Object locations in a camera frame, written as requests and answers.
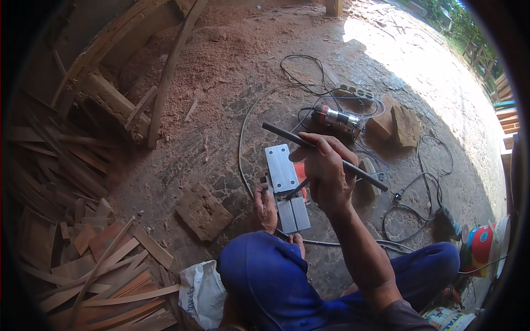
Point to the white power strip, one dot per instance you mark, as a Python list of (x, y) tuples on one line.
[(354, 92)]

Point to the colourful paint bucket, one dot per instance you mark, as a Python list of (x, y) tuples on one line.
[(482, 248)]

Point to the person's left hand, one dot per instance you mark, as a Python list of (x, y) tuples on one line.
[(267, 213)]

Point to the light wooden block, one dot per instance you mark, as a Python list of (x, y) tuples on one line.
[(381, 122)]

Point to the stack of wooden furniture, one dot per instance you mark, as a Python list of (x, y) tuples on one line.
[(503, 111)]

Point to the small wooden piece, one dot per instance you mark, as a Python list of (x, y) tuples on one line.
[(369, 176)]

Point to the sawdust heap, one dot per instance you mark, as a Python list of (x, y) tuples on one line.
[(215, 53)]

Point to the flat dusty wooden slab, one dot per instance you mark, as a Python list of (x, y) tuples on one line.
[(203, 213)]

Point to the person's legs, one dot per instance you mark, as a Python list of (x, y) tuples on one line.
[(269, 281)]

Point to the green angle grinder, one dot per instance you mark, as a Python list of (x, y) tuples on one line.
[(450, 223)]

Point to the person's body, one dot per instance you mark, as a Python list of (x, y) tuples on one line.
[(401, 318)]

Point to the orange electric planer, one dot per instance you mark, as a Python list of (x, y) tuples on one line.
[(281, 167)]

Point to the white paint bucket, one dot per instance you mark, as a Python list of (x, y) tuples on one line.
[(449, 319)]

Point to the red and silver router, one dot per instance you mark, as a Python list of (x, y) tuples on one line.
[(335, 118)]

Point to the person's left fingers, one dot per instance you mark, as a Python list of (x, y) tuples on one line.
[(261, 194)]

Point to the rough wooden block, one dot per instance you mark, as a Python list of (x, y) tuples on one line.
[(406, 126)]

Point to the person's right hand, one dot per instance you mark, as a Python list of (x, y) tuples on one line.
[(331, 178)]

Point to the wooden frame structure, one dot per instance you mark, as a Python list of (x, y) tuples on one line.
[(120, 103)]

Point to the white plastic sack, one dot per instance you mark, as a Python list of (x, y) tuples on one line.
[(203, 289)]

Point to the wooden post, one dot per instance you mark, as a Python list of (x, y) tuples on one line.
[(333, 6)]

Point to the pile of wood offcuts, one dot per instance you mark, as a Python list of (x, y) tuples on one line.
[(83, 256)]

